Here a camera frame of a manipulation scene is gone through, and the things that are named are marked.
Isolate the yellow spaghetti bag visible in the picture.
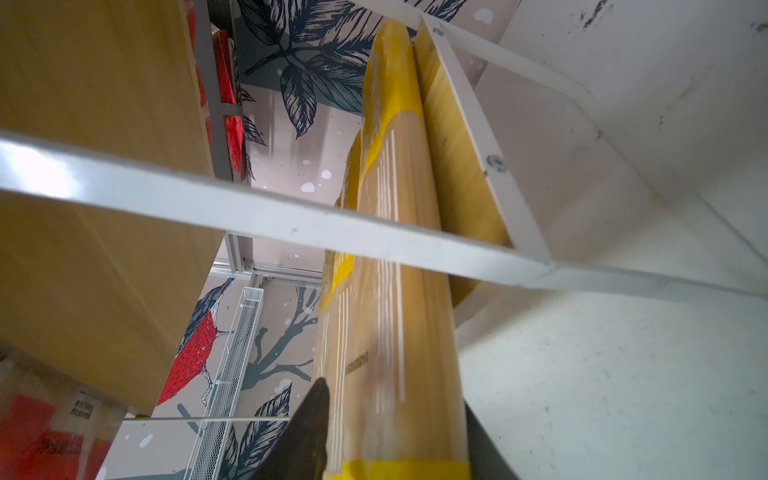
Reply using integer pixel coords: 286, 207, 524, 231
317, 131, 364, 316
324, 20, 471, 479

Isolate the wooden two-tier shelf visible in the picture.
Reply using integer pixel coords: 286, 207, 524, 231
0, 0, 768, 415

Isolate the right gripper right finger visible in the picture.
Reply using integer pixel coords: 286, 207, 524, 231
464, 402, 519, 480

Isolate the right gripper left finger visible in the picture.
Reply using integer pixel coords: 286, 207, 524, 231
251, 377, 330, 480

